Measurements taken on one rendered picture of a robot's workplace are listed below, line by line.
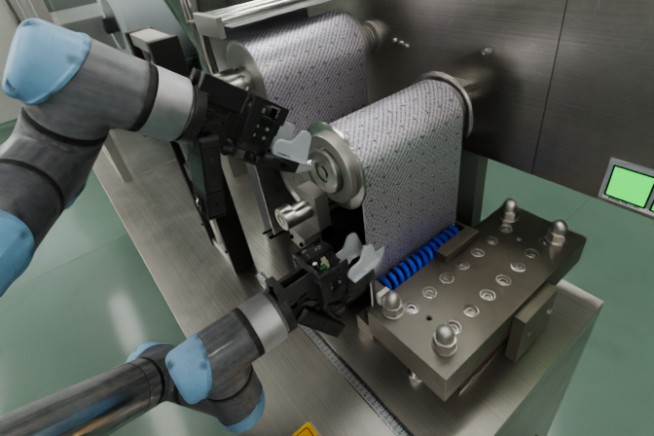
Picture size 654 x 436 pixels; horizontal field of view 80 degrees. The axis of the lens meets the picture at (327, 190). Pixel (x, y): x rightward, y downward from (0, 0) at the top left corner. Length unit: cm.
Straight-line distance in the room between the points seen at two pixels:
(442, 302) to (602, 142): 34
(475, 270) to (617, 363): 133
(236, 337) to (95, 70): 35
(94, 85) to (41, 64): 4
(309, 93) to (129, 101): 41
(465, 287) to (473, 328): 8
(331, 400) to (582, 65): 65
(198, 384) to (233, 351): 5
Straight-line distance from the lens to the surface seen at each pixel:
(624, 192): 74
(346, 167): 55
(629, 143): 71
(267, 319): 56
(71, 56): 42
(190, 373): 55
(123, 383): 63
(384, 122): 60
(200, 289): 98
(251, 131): 48
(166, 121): 44
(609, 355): 203
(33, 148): 45
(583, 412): 186
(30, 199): 40
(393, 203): 64
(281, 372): 79
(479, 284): 72
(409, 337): 65
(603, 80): 69
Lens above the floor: 157
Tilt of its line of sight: 35 degrees down
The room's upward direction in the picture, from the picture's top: 9 degrees counter-clockwise
